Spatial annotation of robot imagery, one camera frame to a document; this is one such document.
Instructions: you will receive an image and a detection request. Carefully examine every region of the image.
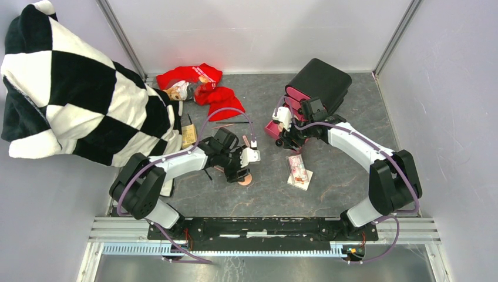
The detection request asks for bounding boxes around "pink lip pencil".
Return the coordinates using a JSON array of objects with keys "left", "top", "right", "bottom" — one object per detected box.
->
[{"left": 212, "top": 123, "right": 235, "bottom": 130}]

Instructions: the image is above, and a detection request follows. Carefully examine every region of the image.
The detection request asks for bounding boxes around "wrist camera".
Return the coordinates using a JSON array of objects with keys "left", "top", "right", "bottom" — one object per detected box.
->
[
  {"left": 240, "top": 140, "right": 261, "bottom": 168},
  {"left": 272, "top": 106, "right": 294, "bottom": 132}
]

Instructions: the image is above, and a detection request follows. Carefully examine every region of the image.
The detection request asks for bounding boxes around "yellow small box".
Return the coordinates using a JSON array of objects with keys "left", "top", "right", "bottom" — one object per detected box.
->
[{"left": 181, "top": 124, "right": 197, "bottom": 149}]

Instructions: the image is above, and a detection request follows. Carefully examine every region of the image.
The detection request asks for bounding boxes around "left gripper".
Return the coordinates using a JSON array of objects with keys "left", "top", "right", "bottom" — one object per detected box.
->
[{"left": 218, "top": 145, "right": 250, "bottom": 183}]

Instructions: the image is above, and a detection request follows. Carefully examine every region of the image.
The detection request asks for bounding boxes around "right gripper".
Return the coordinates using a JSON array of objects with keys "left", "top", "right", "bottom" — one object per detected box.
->
[{"left": 278, "top": 116, "right": 314, "bottom": 152}]

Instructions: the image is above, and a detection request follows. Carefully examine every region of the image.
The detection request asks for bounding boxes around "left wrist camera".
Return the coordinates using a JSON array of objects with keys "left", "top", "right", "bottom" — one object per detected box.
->
[{"left": 240, "top": 140, "right": 261, "bottom": 168}]

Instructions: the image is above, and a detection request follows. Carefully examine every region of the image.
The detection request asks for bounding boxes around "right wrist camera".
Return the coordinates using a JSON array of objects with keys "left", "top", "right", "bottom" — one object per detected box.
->
[{"left": 272, "top": 106, "right": 294, "bottom": 132}]

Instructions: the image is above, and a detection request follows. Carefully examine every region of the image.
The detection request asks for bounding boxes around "black pink drawer organizer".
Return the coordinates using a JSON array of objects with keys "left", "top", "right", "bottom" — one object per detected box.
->
[{"left": 265, "top": 58, "right": 352, "bottom": 141}]

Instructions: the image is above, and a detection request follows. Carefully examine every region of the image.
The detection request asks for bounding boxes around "black white checkered blanket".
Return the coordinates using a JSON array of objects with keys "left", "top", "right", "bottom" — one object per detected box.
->
[{"left": 0, "top": 0, "right": 184, "bottom": 198}]

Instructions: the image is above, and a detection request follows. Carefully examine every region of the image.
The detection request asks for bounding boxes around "green round mirror brush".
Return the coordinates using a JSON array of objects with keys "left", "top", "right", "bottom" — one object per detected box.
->
[{"left": 204, "top": 169, "right": 213, "bottom": 181}]

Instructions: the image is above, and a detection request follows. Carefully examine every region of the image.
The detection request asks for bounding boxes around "small plush doll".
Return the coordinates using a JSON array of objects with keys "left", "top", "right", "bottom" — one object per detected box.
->
[{"left": 164, "top": 80, "right": 197, "bottom": 101}]

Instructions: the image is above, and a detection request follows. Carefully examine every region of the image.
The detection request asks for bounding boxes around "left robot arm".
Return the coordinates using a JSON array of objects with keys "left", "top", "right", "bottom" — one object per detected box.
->
[{"left": 109, "top": 128, "right": 261, "bottom": 240}]

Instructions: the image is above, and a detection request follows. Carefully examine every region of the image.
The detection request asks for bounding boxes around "red cloth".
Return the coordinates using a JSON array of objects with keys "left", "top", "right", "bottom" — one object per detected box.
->
[{"left": 156, "top": 63, "right": 245, "bottom": 122}]

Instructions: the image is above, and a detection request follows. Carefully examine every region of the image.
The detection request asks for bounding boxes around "black eyeliner pencil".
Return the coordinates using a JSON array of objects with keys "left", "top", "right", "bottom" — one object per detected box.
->
[{"left": 216, "top": 121, "right": 251, "bottom": 125}]

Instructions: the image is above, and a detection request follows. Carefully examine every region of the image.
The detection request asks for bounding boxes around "orange round sponge lower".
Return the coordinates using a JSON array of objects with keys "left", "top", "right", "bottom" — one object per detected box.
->
[{"left": 238, "top": 173, "right": 253, "bottom": 186}]

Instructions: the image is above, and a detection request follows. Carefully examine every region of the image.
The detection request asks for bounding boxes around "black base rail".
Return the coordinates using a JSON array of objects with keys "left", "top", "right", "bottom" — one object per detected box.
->
[{"left": 166, "top": 217, "right": 379, "bottom": 252}]

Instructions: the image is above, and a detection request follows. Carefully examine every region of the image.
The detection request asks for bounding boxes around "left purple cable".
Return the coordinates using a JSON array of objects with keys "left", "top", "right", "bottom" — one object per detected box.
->
[{"left": 116, "top": 107, "right": 258, "bottom": 266}]

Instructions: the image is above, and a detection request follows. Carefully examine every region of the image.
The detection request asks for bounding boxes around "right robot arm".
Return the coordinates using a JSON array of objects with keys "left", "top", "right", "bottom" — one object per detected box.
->
[{"left": 272, "top": 98, "right": 422, "bottom": 240}]

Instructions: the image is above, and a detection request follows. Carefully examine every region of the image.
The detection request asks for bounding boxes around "pink makeup package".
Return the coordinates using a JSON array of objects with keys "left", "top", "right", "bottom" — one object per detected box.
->
[{"left": 287, "top": 155, "right": 308, "bottom": 182}]

